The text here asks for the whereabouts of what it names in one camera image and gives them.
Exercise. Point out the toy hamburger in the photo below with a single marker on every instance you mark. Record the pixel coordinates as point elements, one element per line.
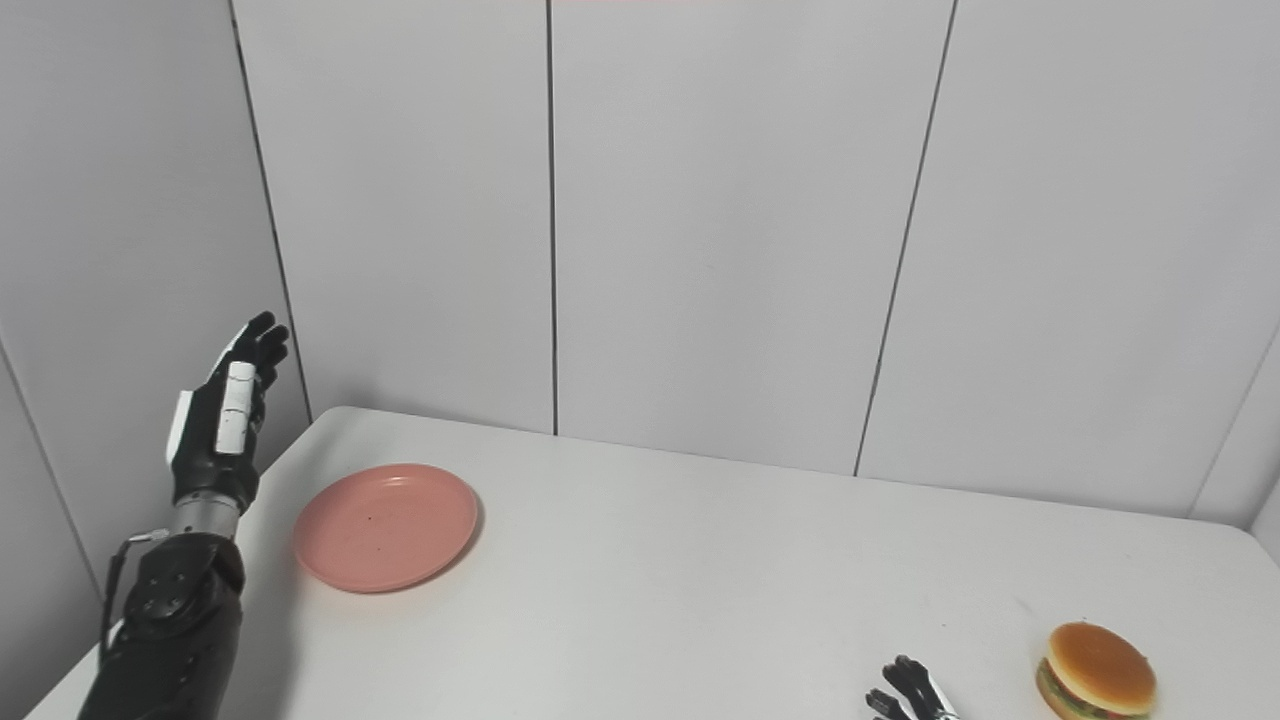
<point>1097,672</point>

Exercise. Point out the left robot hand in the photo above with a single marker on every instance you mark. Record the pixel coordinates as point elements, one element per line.
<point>213,440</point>

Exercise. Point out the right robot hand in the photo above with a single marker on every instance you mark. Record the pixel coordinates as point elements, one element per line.
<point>912,695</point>

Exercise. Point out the pink plate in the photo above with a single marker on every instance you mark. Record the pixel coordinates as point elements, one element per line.
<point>386,527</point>

